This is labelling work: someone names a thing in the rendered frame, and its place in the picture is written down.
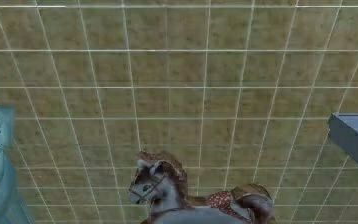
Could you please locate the blue grey box furniture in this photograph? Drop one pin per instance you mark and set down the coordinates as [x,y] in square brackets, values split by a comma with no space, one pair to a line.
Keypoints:
[353,133]

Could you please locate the grey rocking horse toy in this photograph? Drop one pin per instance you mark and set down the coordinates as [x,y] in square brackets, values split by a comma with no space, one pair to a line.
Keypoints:
[173,196]

